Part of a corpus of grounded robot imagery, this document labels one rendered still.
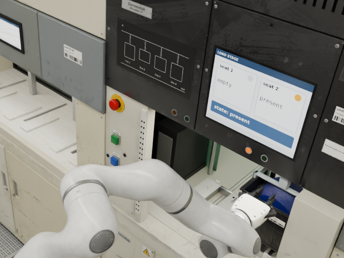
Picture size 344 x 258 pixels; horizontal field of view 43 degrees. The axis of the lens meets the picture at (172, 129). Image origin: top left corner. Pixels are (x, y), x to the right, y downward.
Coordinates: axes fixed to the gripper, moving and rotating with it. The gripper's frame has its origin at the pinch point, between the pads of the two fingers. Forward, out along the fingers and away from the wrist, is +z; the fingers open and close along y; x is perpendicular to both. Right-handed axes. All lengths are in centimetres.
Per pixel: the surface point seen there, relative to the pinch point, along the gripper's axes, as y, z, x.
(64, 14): -83, -14, 40
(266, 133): 1.3, -14.6, 31.6
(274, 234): 4.9, 5.2, -17.9
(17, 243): -139, -13, -119
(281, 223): 6.1, 5.2, -11.6
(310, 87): 9, -15, 48
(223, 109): -12.6, -14.4, 32.9
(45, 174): -102, -14, -42
